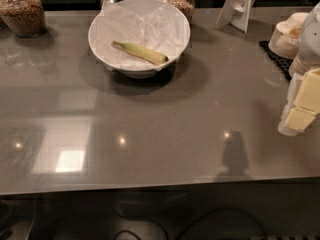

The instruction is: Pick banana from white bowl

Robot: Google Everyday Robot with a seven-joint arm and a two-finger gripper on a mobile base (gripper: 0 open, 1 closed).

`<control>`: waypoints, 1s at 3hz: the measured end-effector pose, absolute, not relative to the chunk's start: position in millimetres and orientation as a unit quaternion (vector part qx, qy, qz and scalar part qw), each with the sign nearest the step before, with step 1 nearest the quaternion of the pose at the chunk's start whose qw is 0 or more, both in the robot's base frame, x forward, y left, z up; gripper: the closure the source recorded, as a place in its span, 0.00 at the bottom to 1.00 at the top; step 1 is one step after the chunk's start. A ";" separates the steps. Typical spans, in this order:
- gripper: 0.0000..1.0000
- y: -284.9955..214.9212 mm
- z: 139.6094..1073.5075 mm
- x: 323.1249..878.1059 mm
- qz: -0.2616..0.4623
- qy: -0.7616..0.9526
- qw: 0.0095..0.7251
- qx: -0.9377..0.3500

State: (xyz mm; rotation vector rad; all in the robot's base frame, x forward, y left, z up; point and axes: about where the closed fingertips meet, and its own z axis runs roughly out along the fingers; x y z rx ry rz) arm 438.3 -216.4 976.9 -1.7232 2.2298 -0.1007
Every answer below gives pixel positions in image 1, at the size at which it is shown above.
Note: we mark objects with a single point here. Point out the yellow green banana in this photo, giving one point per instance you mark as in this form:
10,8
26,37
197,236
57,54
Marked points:
142,52

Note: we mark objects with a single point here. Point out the black mesh mat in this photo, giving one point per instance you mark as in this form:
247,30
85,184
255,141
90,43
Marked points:
282,64

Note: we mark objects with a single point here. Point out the left glass jar of grains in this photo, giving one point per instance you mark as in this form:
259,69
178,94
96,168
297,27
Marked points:
25,18

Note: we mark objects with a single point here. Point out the white paper bowl liner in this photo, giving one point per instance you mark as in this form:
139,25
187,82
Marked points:
150,27

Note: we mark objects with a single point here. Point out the white folded card stand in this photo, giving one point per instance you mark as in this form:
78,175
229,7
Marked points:
235,13

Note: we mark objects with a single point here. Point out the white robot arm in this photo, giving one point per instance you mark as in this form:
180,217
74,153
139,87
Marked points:
309,40

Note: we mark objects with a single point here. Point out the stack of paper plates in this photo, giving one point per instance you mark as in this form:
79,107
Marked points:
301,66

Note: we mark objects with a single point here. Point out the white ceramic bowl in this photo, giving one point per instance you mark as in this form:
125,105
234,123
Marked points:
140,69

